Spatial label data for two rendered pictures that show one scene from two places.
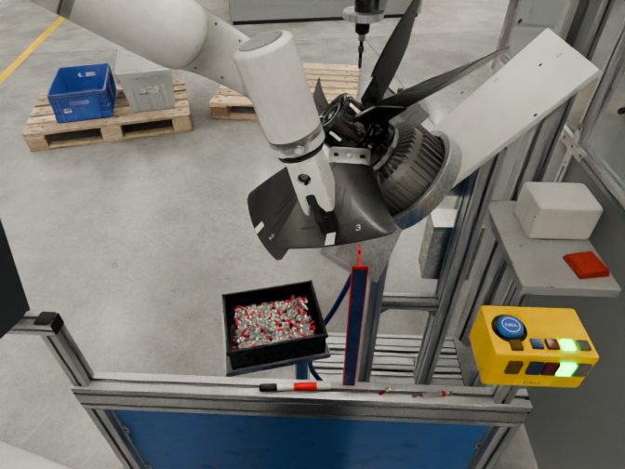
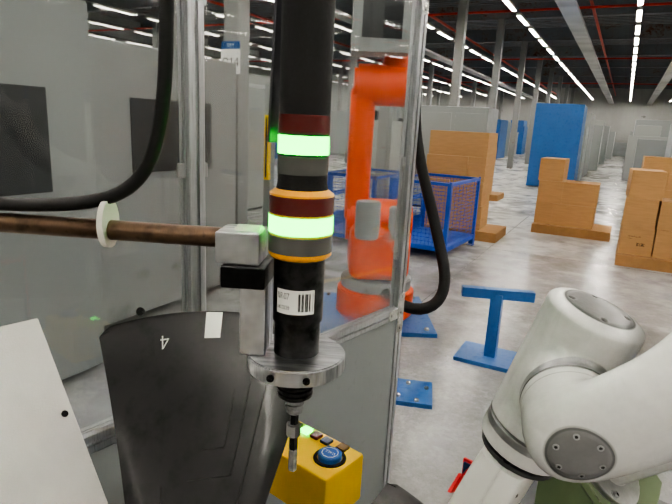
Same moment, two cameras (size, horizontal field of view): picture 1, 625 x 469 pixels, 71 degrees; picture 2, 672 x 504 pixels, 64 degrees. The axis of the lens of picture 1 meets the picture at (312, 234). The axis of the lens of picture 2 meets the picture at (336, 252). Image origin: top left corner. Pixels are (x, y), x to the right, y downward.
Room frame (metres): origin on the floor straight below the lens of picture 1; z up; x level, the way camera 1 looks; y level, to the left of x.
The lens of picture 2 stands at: (1.08, 0.14, 1.62)
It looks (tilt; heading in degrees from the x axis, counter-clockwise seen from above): 13 degrees down; 216
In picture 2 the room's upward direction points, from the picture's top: 3 degrees clockwise
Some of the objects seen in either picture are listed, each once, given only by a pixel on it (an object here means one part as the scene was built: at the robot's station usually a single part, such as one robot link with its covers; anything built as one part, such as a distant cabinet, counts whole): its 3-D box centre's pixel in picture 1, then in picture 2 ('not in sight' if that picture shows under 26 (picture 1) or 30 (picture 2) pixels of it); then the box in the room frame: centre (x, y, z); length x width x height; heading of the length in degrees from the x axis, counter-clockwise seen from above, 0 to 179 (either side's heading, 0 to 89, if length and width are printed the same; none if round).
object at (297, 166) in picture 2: not in sight; (303, 164); (0.81, -0.09, 1.59); 0.03 x 0.03 x 0.01
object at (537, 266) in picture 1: (543, 243); not in sight; (0.90, -0.64, 0.85); 0.36 x 0.24 x 0.03; 177
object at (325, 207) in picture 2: not in sight; (301, 203); (0.81, -0.09, 1.56); 0.04 x 0.04 x 0.01
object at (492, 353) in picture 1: (526, 348); (308, 472); (0.44, -0.37, 1.02); 0.16 x 0.10 x 0.11; 87
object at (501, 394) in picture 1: (510, 380); not in sight; (0.44, -0.37, 0.92); 0.03 x 0.03 x 0.12; 87
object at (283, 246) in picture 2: not in sight; (300, 241); (0.81, -0.09, 1.54); 0.04 x 0.04 x 0.01
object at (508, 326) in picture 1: (510, 327); (329, 456); (0.44, -0.32, 1.08); 0.04 x 0.04 x 0.02
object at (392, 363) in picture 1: (384, 385); not in sight; (0.93, -0.29, 0.04); 0.62 x 0.45 x 0.08; 87
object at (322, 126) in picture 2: not in sight; (304, 124); (0.81, -0.09, 1.61); 0.03 x 0.03 x 0.01
